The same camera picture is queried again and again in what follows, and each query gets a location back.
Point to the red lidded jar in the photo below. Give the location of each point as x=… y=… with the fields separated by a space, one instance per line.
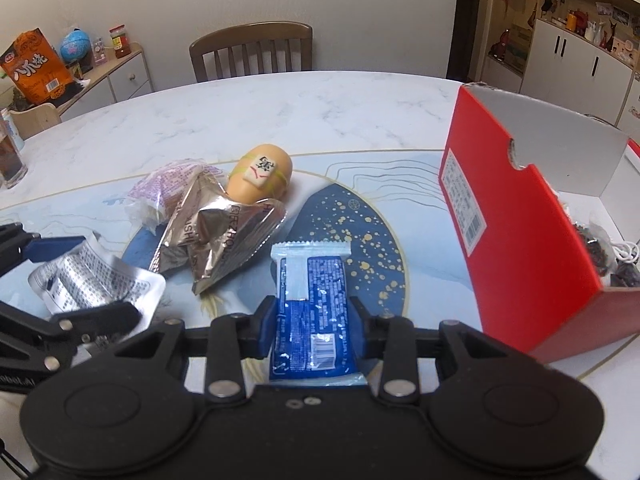
x=120 y=41

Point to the orange snack bag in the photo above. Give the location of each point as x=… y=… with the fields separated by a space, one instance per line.
x=37 y=71

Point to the blue white snack wrapper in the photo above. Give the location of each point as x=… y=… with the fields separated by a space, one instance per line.
x=312 y=337

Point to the pink snack packet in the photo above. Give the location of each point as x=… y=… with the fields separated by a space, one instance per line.
x=153 y=199

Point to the silver foil bag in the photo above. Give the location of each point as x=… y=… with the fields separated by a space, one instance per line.
x=212 y=234

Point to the glass bottle dark liquid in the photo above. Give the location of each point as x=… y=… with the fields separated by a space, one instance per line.
x=12 y=167

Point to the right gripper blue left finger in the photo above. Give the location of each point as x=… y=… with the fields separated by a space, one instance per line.
x=232 y=339

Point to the white wall cabinets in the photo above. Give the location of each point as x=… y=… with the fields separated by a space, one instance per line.
x=585 y=57

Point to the red cardboard shoe box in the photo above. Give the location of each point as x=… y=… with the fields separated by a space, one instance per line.
x=518 y=176

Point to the small silver printed packet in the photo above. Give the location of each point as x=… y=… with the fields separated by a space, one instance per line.
x=89 y=276

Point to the dark tea leaf packet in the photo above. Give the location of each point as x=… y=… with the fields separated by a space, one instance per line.
x=616 y=263

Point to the yellow egg toy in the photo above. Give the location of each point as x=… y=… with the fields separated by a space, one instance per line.
x=263 y=172

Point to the white side cabinet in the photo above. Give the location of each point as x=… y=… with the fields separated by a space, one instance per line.
x=117 y=80

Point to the wooden chair far side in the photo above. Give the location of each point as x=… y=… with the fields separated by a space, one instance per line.
x=253 y=49

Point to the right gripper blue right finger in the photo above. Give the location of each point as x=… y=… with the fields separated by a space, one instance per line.
x=392 y=342

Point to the blue globe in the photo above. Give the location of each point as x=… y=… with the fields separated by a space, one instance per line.
x=74 y=46

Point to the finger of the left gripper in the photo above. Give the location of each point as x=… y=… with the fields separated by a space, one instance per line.
x=86 y=326
x=43 y=249

